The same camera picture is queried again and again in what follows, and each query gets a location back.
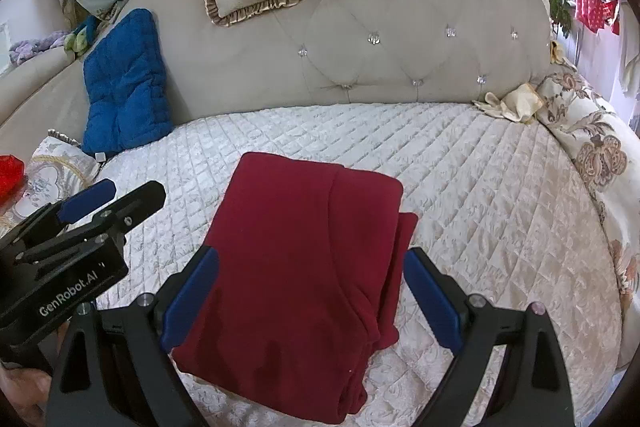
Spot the lavender knitted cloth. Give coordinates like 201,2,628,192
9,30,68,66

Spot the blue quilted cushion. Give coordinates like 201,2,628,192
81,9,174,157

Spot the person's hand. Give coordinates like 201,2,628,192
1,367,52,426

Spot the cream embroidered pillow gold trim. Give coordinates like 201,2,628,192
1,135,101,235

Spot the green plush toy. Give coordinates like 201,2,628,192
63,15,101,56

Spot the green potted plant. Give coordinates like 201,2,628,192
549,0,574,38

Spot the red plastic bag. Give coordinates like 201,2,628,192
0,155,25,205

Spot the floral patterned duvet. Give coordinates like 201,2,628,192
537,62,639,367

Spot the cream crumpled cloth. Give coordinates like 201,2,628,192
473,82,544,124

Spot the beige tufted headboard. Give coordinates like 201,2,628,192
0,0,554,158

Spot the dark red sweater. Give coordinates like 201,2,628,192
172,152,418,425

